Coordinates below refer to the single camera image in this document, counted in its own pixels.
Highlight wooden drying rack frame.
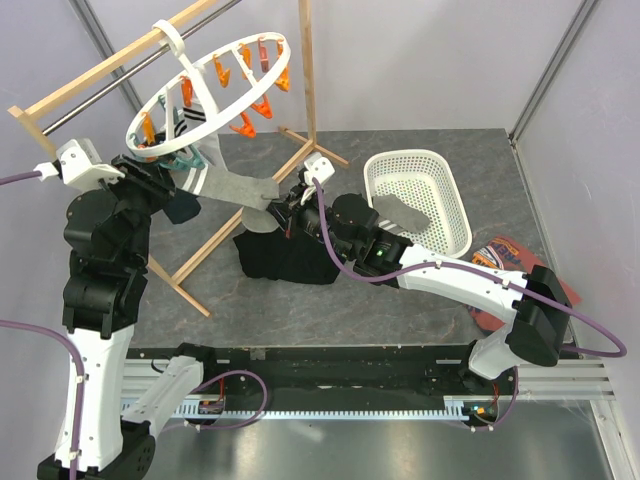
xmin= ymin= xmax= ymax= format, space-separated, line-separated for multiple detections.
xmin=8 ymin=1 xmax=349 ymax=318

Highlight white slotted cable duct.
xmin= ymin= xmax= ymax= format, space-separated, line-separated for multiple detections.
xmin=119 ymin=394 xmax=496 ymax=421

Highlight white sock black stripes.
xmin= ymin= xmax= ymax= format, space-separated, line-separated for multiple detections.
xmin=175 ymin=95 xmax=227 ymax=170

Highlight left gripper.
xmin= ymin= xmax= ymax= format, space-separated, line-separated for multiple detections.
xmin=84 ymin=151 xmax=177 ymax=266

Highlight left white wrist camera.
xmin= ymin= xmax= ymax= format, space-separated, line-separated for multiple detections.
xmin=33 ymin=138 xmax=125 ymax=192

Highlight purple cable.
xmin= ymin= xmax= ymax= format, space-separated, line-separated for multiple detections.
xmin=310 ymin=177 xmax=628 ymax=359
xmin=0 ymin=169 xmax=86 ymax=480

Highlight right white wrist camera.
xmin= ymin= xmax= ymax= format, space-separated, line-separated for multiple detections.
xmin=301 ymin=152 xmax=335 ymax=187

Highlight grey sock with white stripes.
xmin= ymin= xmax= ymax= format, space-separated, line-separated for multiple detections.
xmin=372 ymin=195 xmax=431 ymax=237

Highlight dark navy sock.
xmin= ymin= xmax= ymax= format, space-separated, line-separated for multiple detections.
xmin=163 ymin=189 xmax=201 ymax=225

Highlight metal rack rod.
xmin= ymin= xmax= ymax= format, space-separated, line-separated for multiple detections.
xmin=40 ymin=19 xmax=191 ymax=136

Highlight red printed t-shirt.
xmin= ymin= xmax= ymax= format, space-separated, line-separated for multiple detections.
xmin=471 ymin=235 xmax=582 ymax=306

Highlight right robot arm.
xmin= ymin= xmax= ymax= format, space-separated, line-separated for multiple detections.
xmin=267 ymin=184 xmax=571 ymax=394

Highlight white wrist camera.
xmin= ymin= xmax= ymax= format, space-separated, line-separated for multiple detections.
xmin=301 ymin=152 xmax=335 ymax=187
xmin=33 ymin=138 xmax=125 ymax=192

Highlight black folded garment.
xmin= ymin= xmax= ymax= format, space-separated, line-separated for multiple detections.
xmin=233 ymin=230 xmax=340 ymax=285

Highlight white round clip hanger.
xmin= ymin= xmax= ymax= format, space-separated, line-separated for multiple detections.
xmin=125 ymin=20 xmax=291 ymax=159

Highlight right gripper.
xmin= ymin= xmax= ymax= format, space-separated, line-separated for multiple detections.
xmin=263 ymin=181 xmax=356 ymax=260

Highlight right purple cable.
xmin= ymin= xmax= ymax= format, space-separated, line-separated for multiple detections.
xmin=310 ymin=177 xmax=628 ymax=359

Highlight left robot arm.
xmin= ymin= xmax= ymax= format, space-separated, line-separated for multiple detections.
xmin=37 ymin=155 xmax=220 ymax=479

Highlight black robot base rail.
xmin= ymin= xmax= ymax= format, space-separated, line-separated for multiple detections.
xmin=124 ymin=340 xmax=519 ymax=406

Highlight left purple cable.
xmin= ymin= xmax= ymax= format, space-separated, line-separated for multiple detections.
xmin=0 ymin=169 xmax=86 ymax=480

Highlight white perforated laundry basket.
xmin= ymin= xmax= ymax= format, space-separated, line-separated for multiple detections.
xmin=363 ymin=149 xmax=471 ymax=258

